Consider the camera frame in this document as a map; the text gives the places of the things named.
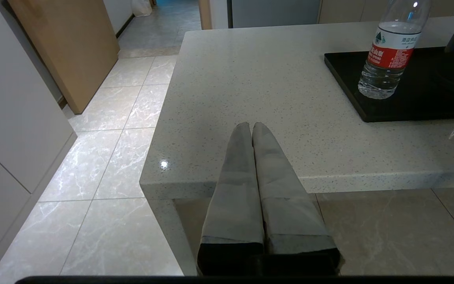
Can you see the water bottle red cap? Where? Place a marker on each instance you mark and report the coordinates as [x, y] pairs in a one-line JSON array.
[[392, 51]]

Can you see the black rectangular tray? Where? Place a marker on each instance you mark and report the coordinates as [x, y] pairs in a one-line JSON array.
[[408, 94]]

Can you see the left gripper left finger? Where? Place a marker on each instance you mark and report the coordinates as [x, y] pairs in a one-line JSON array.
[[235, 197]]

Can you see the silver refrigerator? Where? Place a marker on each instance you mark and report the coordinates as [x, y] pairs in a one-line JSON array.
[[274, 12]]

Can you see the white plastic bag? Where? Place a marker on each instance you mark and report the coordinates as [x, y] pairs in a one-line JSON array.
[[142, 7]]

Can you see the white cabinet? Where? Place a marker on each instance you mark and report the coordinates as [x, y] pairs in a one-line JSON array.
[[10, 130]]

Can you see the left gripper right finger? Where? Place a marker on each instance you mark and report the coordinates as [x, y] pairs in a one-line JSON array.
[[290, 209]]

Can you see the wooden door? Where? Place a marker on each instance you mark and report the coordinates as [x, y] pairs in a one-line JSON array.
[[69, 43]]

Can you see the beige kitchen base cabinets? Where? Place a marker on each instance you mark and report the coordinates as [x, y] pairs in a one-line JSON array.
[[369, 10]]

